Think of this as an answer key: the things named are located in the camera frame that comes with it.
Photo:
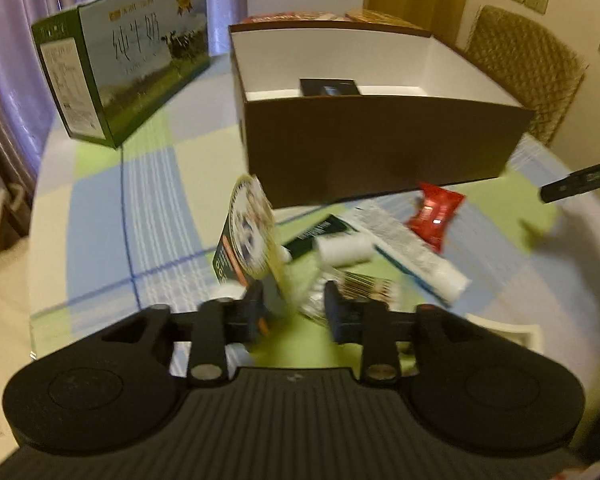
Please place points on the small black box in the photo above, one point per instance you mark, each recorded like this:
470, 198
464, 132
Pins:
330, 87

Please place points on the brown patterned packet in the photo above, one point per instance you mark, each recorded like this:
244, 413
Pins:
370, 287

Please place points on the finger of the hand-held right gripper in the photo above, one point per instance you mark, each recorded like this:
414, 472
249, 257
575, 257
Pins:
580, 178

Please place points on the checked cloth desktop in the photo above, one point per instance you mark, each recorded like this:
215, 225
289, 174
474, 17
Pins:
130, 220

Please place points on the white tube with cap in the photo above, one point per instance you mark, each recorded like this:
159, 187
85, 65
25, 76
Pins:
405, 245

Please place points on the small white roll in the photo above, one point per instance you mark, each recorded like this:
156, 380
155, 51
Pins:
342, 250

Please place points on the red snack packet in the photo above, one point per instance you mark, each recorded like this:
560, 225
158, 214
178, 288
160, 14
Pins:
432, 215

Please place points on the purple curtain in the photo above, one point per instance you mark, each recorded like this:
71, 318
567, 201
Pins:
10, 35

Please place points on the dark green packet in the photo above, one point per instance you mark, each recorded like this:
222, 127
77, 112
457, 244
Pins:
312, 235

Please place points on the cow print blister packet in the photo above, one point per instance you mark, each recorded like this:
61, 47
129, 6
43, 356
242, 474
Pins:
250, 230

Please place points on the brown cardboard box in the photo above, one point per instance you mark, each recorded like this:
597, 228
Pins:
380, 150

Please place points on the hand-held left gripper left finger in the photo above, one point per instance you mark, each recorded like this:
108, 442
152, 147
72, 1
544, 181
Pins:
254, 306

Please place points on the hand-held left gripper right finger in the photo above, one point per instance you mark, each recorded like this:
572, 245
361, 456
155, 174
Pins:
333, 310

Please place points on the white flat box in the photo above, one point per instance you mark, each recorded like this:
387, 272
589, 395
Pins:
505, 332

